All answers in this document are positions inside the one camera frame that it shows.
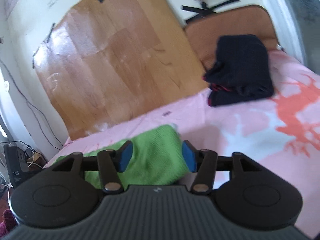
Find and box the green navy striped knit sweater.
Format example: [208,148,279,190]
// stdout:
[44,124,190,190]

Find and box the dark navy red garment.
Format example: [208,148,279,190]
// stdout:
[203,35,274,107]

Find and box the pink printed bed sheet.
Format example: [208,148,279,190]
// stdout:
[42,49,320,238]

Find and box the black box with white text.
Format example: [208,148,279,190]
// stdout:
[4,144,42,188]

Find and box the wood grain board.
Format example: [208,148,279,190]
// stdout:
[33,0,206,140]

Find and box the brown cushion headboard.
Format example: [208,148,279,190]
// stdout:
[184,5,278,70]

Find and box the white window frame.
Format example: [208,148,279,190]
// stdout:
[262,0,319,74]

